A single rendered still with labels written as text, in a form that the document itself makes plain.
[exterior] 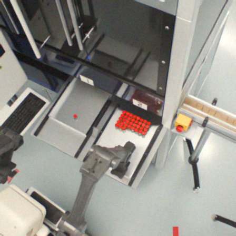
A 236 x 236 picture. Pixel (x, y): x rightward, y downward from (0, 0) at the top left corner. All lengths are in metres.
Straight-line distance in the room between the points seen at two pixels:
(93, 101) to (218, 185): 1.30
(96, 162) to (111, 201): 1.55
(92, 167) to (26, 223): 0.37
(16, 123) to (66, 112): 0.33
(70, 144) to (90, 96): 0.33
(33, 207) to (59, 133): 0.68
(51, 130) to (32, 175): 0.96
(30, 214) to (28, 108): 0.94
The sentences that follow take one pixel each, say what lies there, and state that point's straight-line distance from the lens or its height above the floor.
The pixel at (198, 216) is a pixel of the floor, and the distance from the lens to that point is 2.73.
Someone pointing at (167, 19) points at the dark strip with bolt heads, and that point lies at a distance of 1.20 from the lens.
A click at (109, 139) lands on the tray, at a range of 1.92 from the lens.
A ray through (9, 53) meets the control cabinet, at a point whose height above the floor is 1.13.
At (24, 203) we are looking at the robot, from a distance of 1.43.
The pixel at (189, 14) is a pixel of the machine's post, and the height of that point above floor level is 1.83.
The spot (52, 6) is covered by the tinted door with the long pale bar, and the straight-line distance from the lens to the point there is 1.56.
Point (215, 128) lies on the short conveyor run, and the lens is 1.95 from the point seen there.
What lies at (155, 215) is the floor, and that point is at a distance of 2.70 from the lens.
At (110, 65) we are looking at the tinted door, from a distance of 1.67.
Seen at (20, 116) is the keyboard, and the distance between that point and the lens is 2.16.
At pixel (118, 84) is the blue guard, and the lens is 1.77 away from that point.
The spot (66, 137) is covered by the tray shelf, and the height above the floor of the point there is 0.88.
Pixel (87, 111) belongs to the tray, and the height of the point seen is 0.88.
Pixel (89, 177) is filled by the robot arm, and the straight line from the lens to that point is 1.18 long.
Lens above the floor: 2.67
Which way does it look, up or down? 66 degrees down
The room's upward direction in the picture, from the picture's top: 8 degrees counter-clockwise
